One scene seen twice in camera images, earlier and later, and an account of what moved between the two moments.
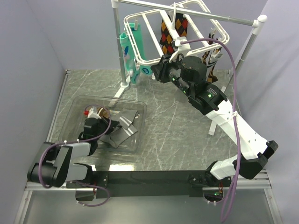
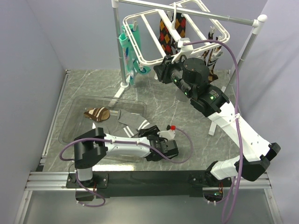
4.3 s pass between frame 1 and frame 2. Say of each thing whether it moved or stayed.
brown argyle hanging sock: stayed
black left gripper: moved
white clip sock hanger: stayed
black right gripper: stayed
